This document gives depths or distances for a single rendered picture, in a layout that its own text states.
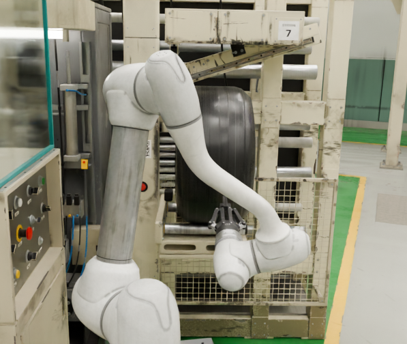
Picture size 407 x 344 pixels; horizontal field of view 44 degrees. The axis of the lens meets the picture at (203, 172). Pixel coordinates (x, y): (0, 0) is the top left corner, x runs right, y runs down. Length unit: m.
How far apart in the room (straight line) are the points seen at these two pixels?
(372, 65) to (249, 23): 8.89
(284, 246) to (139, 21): 1.04
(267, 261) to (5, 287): 0.72
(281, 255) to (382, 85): 9.86
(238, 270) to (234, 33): 1.17
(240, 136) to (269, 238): 0.54
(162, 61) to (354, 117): 10.03
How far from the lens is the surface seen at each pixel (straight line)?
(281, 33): 2.32
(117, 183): 1.41
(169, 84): 1.27
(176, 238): 2.10
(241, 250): 1.51
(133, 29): 2.04
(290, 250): 1.49
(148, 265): 2.24
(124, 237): 1.43
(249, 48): 2.44
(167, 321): 1.30
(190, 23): 2.29
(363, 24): 11.19
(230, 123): 1.91
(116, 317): 1.34
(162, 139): 2.48
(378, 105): 11.16
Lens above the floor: 1.64
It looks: 14 degrees down
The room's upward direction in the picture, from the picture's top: 1 degrees clockwise
